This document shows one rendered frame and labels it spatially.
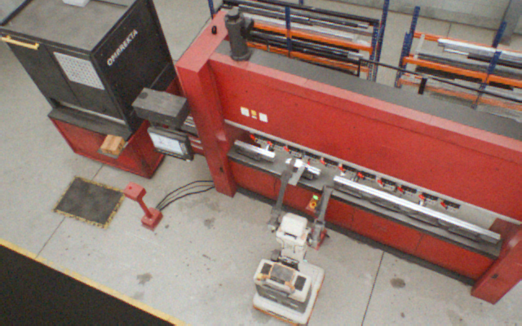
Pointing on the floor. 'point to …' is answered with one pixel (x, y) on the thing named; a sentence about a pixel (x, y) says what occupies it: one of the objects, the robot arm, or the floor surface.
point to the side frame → (502, 265)
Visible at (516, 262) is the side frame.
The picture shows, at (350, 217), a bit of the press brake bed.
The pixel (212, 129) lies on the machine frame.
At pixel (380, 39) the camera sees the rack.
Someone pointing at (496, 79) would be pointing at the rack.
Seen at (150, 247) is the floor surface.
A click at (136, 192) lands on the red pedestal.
